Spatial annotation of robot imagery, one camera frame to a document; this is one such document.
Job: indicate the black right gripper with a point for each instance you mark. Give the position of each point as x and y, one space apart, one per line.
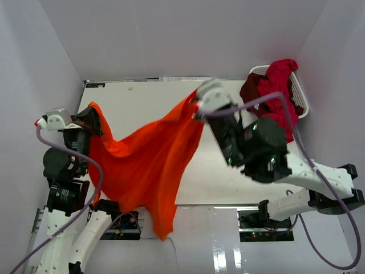
205 118

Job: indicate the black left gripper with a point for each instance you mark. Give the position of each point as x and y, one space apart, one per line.
88 120

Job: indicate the orange t shirt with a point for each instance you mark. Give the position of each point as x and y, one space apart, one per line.
145 168

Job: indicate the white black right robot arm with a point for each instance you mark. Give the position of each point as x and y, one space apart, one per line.
260 151

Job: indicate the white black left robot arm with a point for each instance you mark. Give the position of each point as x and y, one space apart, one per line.
74 225

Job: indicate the maroon t shirt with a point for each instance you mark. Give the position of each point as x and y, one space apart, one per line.
251 91

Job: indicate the pink magenta t shirt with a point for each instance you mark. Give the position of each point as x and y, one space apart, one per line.
284 67

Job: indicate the white perforated laundry basket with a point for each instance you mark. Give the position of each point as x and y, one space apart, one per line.
298 94

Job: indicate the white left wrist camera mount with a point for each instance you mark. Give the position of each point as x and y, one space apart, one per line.
57 119

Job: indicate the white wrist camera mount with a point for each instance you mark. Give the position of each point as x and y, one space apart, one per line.
57 119
211 96

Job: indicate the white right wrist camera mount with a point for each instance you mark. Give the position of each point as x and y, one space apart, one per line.
211 96

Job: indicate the printed paper sheet at wall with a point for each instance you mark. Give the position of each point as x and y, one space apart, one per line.
183 78

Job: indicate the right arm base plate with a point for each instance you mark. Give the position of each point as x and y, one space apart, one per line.
254 230

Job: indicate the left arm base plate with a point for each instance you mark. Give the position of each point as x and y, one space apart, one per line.
126 228

